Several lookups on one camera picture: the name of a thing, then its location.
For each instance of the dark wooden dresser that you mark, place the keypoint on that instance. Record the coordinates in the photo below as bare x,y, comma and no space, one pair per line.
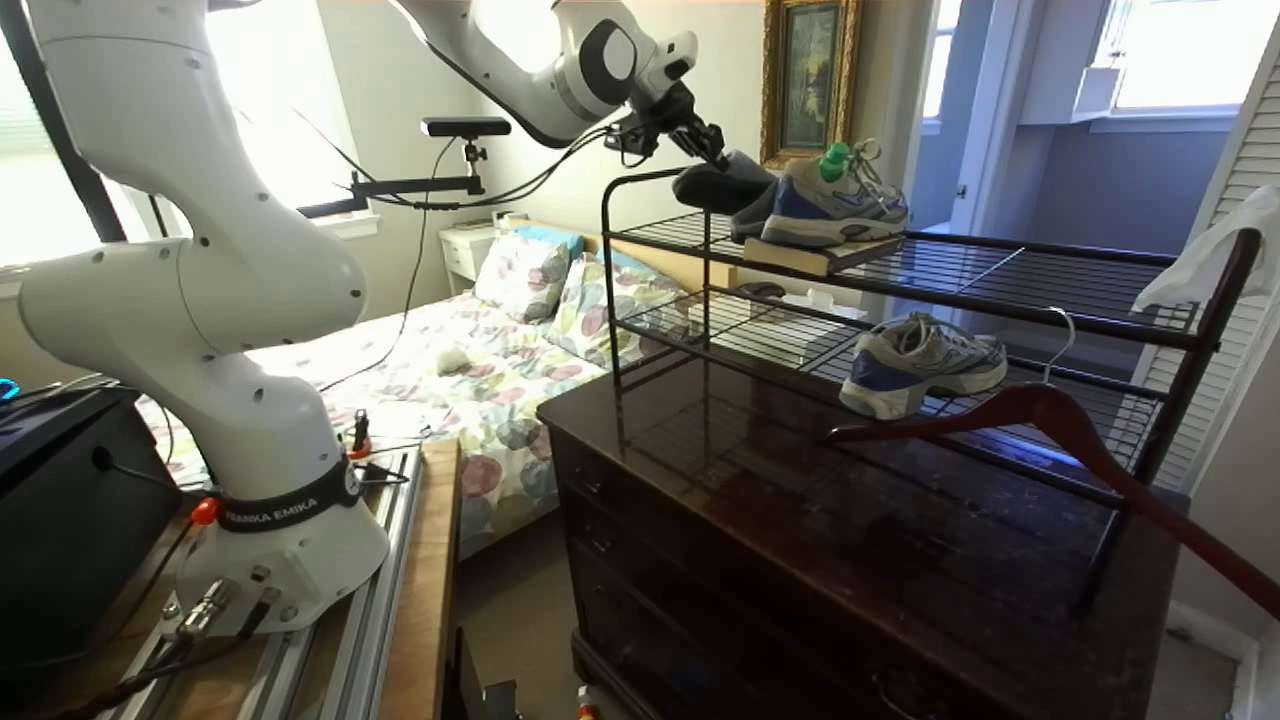
803,535

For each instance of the white nightstand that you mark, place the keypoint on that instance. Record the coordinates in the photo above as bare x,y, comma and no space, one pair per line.
466,251

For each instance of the black metal shoe rack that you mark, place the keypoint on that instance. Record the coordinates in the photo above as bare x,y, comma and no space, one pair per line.
1043,285

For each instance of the wooden robot mounting board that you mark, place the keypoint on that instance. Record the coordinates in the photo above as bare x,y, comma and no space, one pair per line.
421,600

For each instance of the grey and blue sneaker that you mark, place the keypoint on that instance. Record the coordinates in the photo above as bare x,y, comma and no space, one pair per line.
921,363
835,208

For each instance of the small green cap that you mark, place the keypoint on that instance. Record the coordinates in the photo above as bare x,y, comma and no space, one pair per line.
835,160

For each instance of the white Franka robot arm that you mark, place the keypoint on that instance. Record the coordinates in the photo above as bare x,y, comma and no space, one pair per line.
203,305

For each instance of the floral pillow with blue edge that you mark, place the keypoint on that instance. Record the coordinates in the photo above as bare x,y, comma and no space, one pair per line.
525,275

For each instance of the bed with floral cover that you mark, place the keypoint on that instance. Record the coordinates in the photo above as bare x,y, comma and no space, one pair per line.
440,385

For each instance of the black control box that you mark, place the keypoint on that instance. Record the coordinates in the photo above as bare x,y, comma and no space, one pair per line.
65,535

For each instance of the tan hardcover book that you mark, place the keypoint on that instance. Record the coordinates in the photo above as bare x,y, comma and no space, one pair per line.
815,259

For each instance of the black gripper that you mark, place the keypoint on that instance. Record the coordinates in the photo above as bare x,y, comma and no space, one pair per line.
669,105

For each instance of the white louvered door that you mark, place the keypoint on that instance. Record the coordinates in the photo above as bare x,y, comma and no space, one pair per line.
1233,265

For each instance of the gold framed picture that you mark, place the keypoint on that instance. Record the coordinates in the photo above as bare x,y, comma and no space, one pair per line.
805,83

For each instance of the black stereo camera bar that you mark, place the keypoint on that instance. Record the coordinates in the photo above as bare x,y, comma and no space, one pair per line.
466,126

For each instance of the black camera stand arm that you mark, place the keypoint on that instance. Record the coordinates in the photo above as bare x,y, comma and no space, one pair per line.
426,185

